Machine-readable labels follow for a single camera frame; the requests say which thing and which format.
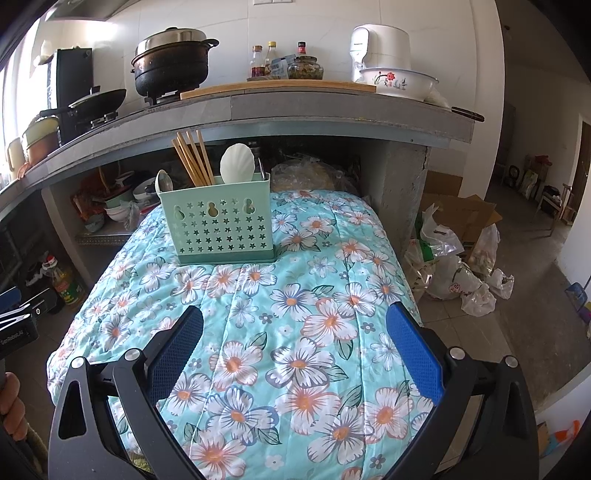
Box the wooden chair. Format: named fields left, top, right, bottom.
left=538, top=182, right=578, bottom=227

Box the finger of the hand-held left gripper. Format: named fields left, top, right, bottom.
left=0, top=286, right=48, bottom=324

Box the green-lidded brown pot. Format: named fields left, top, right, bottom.
left=22, top=115, right=62, bottom=166

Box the person's left hand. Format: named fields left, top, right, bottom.
left=0, top=371, right=29, bottom=442

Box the black frying pan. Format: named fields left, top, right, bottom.
left=39, top=89, right=127, bottom=121

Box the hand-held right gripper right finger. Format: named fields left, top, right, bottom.
left=383, top=304, right=541, bottom=480

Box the cardboard box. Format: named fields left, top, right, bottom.
left=418, top=171, right=504, bottom=250

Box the white shell-shaped scoop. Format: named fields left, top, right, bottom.
left=220, top=143, right=256, bottom=183

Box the blue plastic stool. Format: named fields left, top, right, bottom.
left=568, top=282, right=590, bottom=324

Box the glass jar of pickles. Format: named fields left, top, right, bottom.
left=287, top=55, right=324, bottom=81

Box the dark-handled knife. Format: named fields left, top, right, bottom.
left=425, top=95, right=486, bottom=123

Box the gas stove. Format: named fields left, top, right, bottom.
left=60, top=90, right=185, bottom=133

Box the black cooking pot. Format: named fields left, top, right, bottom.
left=130, top=39, right=220, bottom=97

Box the cream container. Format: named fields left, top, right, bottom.
left=7, top=137, right=27, bottom=172

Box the metal shelf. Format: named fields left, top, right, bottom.
left=76, top=231, right=130, bottom=245

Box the black upright box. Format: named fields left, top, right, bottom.
left=55, top=47, right=94, bottom=144

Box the small clear plastic bag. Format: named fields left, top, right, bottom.
left=122, top=200, right=142, bottom=232

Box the person's left forearm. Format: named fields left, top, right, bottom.
left=21, top=429, right=51, bottom=480

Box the plastic bag with yellow contents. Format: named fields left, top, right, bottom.
left=270, top=157, right=361, bottom=195

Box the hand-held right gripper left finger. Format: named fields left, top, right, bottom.
left=48, top=305, right=205, bottom=480

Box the steel pot lid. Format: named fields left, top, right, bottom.
left=135, top=28, right=208, bottom=55

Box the red-printed white plastic bag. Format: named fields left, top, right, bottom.
left=425, top=256, right=497, bottom=317

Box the white countertop appliance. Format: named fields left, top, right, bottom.
left=349, top=24, right=411, bottom=83

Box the cooking oil bottle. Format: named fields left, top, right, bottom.
left=42, top=255, right=88, bottom=308

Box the wooden cutting board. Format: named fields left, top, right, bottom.
left=180, top=79, right=377, bottom=100

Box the floral turquoise blanket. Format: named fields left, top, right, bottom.
left=46, top=189, right=439, bottom=480

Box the floral enamel basin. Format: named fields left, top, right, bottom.
left=359, top=67, right=440, bottom=100

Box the grey concrete counter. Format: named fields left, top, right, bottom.
left=0, top=80, right=476, bottom=217

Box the grey range hood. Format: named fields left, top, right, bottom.
left=44, top=0, right=132, bottom=24

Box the green plastic utensil holder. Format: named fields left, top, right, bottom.
left=158, top=180, right=276, bottom=265

